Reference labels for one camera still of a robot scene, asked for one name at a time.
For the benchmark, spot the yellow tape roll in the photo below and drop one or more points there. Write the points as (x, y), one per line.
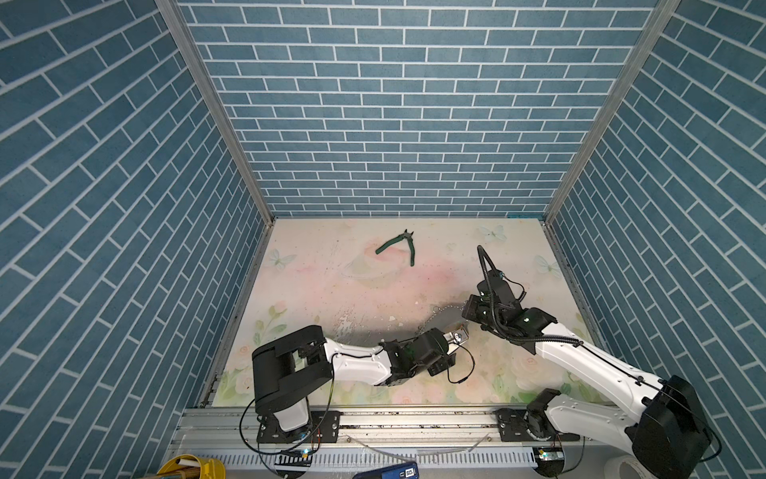
(191, 466)

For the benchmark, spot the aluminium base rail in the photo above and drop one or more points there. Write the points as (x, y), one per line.
(427, 426)

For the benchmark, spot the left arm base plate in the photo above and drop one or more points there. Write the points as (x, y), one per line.
(321, 426)

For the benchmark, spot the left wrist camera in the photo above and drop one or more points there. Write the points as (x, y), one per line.
(457, 336)

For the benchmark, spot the white cable duct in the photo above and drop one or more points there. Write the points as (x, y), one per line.
(353, 459)

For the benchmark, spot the green handled pliers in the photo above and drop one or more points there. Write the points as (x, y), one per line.
(407, 237)

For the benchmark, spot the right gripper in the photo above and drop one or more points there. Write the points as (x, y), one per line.
(469, 304)

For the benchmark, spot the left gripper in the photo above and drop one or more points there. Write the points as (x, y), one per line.
(444, 364)

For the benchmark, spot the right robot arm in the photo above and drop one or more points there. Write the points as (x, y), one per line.
(659, 421)

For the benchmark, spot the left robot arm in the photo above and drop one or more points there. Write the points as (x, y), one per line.
(287, 370)

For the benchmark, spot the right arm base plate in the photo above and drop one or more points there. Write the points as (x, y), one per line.
(518, 425)

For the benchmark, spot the white tape roll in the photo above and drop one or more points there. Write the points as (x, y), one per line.
(625, 467)

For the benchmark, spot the blue device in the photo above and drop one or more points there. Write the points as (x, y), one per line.
(405, 470)

